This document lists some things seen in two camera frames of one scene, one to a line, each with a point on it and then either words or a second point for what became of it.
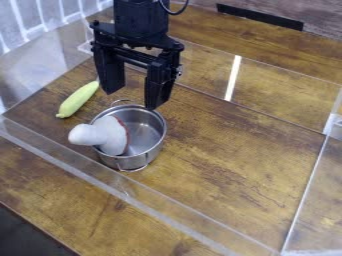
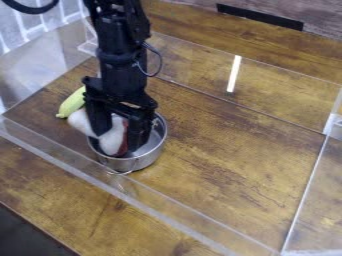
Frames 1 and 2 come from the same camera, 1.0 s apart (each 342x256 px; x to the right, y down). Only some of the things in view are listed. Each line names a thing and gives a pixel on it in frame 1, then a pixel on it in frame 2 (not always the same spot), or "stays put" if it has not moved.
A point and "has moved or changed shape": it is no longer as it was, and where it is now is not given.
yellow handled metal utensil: [76, 99] stays put
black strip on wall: [262, 17] stays put
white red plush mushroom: [106, 133] has moved or changed shape
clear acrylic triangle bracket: [86, 46] stays put
